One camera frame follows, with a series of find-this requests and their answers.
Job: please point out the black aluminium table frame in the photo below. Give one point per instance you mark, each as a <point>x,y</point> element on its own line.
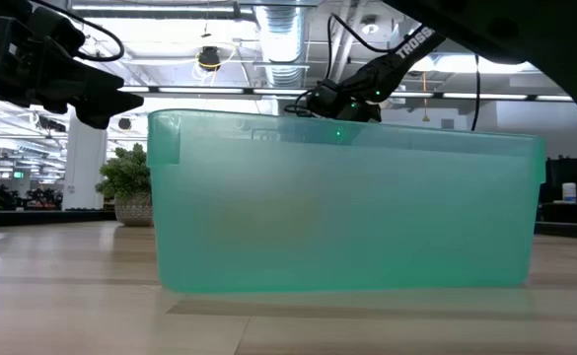
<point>46,217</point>

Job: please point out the potted green plant patterned pot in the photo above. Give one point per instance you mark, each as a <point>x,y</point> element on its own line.
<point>127,182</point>

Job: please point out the long ceiling light strip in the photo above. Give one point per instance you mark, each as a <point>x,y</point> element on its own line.
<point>209,90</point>

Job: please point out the round black ceiling speaker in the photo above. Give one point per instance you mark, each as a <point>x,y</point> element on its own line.
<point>124,123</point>

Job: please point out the white container blue label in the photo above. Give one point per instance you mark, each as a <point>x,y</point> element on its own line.
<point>569,193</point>

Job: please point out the white building column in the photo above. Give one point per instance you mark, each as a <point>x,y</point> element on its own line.
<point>85,167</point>

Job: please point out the black ceiling-mounted device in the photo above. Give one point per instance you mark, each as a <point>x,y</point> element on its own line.
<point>51,124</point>

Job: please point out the ribbed silver ceiling duct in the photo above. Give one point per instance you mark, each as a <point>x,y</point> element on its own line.
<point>281,44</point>

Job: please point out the round white ceiling fixture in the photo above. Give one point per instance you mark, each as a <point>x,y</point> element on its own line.
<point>370,28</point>

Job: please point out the green exit sign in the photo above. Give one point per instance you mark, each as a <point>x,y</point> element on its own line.
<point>18,174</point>

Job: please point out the yellow hanging pendant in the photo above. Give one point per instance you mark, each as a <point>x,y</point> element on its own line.
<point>425,117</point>

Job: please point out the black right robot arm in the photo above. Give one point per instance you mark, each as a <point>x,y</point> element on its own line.
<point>515,29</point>

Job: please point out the translucent teal plastic bin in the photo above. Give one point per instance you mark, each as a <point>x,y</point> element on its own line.
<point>342,217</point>

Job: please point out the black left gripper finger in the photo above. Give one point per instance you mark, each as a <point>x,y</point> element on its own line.
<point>83,76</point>
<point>105,108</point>

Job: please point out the rectangular ceiling light panel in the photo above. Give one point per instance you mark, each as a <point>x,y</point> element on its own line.
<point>465,64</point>

